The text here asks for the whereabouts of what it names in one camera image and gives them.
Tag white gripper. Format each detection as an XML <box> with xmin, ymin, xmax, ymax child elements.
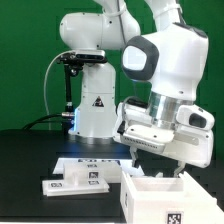
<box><xmin>113</xmin><ymin>101</ymin><xmax>216</xmax><ymax>178</ymax></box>

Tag white cabinet box body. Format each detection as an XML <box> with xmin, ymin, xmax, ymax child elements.
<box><xmin>120</xmin><ymin>172</ymin><xmax>218</xmax><ymax>224</ymax></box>

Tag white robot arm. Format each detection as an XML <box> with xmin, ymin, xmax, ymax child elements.
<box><xmin>60</xmin><ymin>0</ymin><xmax>214</xmax><ymax>168</ymax></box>

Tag white cabinet block part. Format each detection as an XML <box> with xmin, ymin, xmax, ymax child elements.
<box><xmin>63</xmin><ymin>161</ymin><xmax>121</xmax><ymax>183</ymax></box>

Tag white flat cabinet panel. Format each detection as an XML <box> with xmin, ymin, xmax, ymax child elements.
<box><xmin>42</xmin><ymin>179</ymin><xmax>109</xmax><ymax>197</ymax></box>

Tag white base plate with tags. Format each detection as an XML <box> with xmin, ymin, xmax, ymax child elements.
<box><xmin>52</xmin><ymin>157</ymin><xmax>145</xmax><ymax>176</ymax></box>

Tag black cables at base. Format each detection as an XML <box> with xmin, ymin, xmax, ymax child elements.
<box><xmin>21</xmin><ymin>111</ymin><xmax>76</xmax><ymax>131</ymax></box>

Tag grey camera cable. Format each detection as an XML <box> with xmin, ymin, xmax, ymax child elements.
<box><xmin>43</xmin><ymin>49</ymin><xmax>76</xmax><ymax>132</ymax></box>

